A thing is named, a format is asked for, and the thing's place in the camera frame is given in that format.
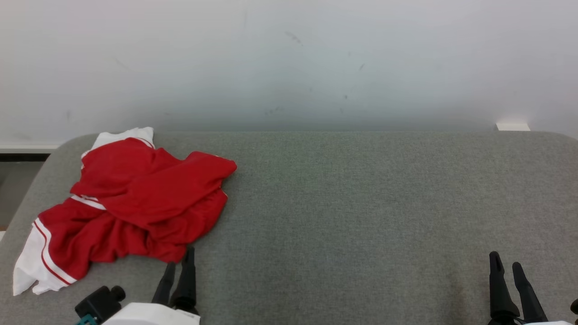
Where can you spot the white block at wall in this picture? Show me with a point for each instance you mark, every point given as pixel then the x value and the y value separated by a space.
pixel 513 127

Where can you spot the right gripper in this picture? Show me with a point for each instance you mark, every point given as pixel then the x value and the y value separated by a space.
pixel 505 322

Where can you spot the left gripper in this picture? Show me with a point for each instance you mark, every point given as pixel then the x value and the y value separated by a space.
pixel 153 316

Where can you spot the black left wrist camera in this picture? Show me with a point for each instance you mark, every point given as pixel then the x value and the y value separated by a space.
pixel 99 303

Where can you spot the red basketball jersey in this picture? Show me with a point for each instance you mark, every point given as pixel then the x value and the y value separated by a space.
pixel 67 239

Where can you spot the white wall baseboard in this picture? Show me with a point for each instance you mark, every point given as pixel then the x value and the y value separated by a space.
pixel 27 147

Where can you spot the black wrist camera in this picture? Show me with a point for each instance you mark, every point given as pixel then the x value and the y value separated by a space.
pixel 575 307
pixel 99 303

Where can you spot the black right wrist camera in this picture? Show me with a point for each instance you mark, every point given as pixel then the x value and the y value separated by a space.
pixel 575 307

